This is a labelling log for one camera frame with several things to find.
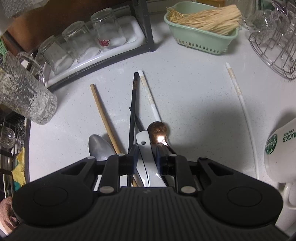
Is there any copper spoon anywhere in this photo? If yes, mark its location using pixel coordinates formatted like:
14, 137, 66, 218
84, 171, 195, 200
147, 121, 170, 154

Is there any silver metal spoon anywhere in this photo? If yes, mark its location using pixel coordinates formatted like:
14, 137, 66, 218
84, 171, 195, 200
88, 134, 116, 161

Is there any black chopstick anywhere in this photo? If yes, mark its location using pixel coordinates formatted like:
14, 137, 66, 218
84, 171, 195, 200
129, 106, 146, 132
128, 72, 138, 151

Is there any wooden chopstick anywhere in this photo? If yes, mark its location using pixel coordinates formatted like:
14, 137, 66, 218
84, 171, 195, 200
90, 83, 139, 187

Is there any white chopstick centre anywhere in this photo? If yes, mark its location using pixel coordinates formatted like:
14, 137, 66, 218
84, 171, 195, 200
138, 70, 162, 122

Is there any white chopstick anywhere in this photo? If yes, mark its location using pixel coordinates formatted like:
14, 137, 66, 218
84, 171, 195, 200
138, 70, 162, 122
225, 62, 259, 180

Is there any yellow cloth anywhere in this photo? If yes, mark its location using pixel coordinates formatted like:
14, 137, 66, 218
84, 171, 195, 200
12, 147, 26, 187

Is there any white Starbucks mug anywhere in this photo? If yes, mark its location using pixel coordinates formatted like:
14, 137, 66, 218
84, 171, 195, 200
264, 119, 295, 210

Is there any white chopstick right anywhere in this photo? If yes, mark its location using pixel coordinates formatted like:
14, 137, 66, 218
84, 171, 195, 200
225, 62, 259, 180

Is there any textured glass mug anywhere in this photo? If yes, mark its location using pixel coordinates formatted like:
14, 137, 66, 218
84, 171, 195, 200
1, 51, 58, 125

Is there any upturned glass left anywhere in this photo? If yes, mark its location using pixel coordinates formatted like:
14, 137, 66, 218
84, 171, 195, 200
38, 36, 74, 75

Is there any green plastic basket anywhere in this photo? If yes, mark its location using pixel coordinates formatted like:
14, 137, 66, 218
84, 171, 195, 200
164, 1, 241, 55

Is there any upturned glass with red logo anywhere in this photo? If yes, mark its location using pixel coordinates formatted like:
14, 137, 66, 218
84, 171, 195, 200
90, 8, 127, 52

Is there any upturned glass middle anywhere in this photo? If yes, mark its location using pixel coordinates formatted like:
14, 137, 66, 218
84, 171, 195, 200
62, 21, 101, 63

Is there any white drying tray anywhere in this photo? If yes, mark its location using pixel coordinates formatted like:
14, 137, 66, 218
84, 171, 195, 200
45, 15, 145, 88

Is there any bundle of straw sticks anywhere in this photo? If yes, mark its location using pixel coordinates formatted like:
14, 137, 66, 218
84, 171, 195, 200
169, 4, 242, 36

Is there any white handled utensil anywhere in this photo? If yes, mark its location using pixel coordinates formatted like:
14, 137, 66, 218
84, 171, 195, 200
136, 131, 166, 187

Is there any wire dish rack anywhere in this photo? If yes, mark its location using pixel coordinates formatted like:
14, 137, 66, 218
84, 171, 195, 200
247, 1, 295, 80

